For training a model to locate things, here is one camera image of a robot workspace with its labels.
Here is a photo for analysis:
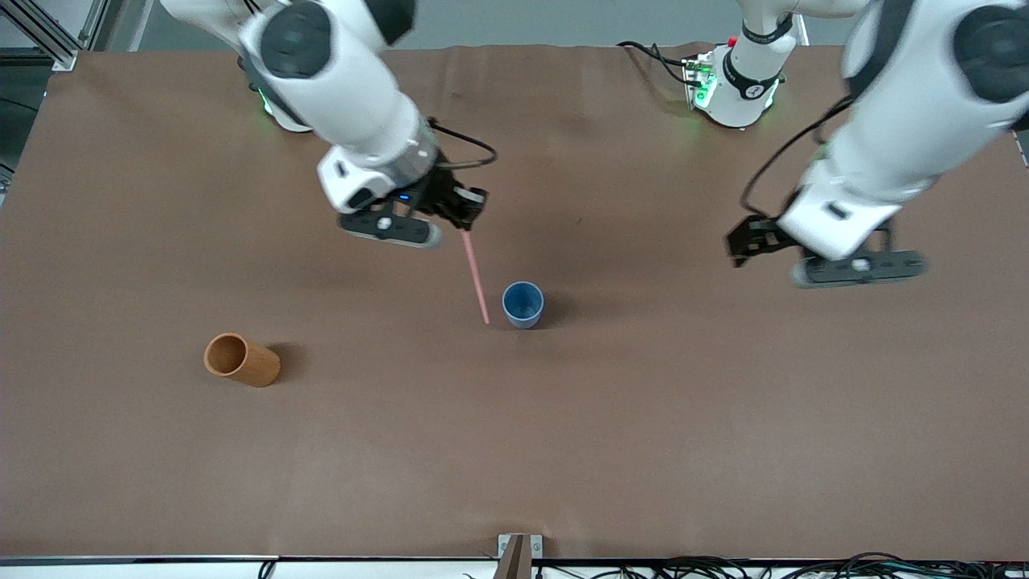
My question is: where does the pink chopstick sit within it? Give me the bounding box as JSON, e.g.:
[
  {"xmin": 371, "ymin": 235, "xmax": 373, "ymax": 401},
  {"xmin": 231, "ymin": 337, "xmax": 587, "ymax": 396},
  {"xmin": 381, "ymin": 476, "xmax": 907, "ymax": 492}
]
[{"xmin": 461, "ymin": 230, "xmax": 490, "ymax": 326}]

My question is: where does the blue cup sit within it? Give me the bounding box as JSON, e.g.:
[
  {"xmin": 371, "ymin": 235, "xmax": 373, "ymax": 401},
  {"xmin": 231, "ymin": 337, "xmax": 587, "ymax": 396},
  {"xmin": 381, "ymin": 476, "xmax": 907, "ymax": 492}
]
[{"xmin": 502, "ymin": 281, "xmax": 546, "ymax": 331}]

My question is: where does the brown wooden cup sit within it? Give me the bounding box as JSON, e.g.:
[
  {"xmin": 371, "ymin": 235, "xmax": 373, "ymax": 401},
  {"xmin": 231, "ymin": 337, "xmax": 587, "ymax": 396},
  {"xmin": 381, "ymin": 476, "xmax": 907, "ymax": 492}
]
[{"xmin": 203, "ymin": 332, "xmax": 283, "ymax": 389}]

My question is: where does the brown table mat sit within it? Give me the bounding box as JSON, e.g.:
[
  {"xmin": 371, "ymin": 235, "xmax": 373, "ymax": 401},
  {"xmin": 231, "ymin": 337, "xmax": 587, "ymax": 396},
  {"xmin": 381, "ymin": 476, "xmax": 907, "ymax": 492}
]
[{"xmin": 0, "ymin": 44, "xmax": 1029, "ymax": 562}]

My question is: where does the black right arm wrist cable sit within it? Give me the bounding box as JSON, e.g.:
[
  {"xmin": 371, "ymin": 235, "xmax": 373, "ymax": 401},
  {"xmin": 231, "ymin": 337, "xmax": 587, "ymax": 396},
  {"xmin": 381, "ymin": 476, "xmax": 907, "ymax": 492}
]
[{"xmin": 428, "ymin": 117, "xmax": 498, "ymax": 170}]

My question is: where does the black arm wrist cable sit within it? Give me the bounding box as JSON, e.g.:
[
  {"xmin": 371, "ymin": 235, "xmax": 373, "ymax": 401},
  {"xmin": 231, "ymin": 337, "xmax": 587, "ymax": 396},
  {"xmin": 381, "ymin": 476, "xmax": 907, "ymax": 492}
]
[
  {"xmin": 740, "ymin": 95, "xmax": 855, "ymax": 220},
  {"xmin": 428, "ymin": 117, "xmax": 498, "ymax": 170}
]

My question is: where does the black left arm wrist cable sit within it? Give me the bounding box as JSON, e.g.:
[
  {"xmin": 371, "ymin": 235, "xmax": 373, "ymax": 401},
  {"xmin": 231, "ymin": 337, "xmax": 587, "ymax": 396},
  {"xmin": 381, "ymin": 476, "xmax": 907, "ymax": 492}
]
[{"xmin": 740, "ymin": 95, "xmax": 855, "ymax": 220}]

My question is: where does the black left arm base cable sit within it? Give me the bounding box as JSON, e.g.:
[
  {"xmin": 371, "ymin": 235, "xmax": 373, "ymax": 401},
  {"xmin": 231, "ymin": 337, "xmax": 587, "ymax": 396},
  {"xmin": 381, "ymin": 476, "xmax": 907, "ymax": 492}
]
[{"xmin": 617, "ymin": 40, "xmax": 695, "ymax": 86}]

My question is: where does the black cable tangle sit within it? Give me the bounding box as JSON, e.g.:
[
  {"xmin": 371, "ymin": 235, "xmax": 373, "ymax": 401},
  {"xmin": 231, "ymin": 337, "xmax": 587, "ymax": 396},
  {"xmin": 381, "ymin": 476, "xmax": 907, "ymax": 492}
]
[{"xmin": 535, "ymin": 552, "xmax": 1029, "ymax": 579}]

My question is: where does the grey metal bracket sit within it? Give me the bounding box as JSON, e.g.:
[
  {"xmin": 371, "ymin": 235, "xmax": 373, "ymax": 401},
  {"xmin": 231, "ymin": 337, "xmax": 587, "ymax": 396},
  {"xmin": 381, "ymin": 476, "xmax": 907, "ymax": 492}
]
[{"xmin": 497, "ymin": 533, "xmax": 544, "ymax": 561}]

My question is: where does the brown wooden post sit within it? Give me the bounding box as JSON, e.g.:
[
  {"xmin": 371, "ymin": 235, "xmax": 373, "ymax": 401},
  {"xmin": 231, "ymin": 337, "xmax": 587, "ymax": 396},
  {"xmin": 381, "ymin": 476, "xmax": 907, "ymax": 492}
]
[{"xmin": 493, "ymin": 536, "xmax": 532, "ymax": 579}]

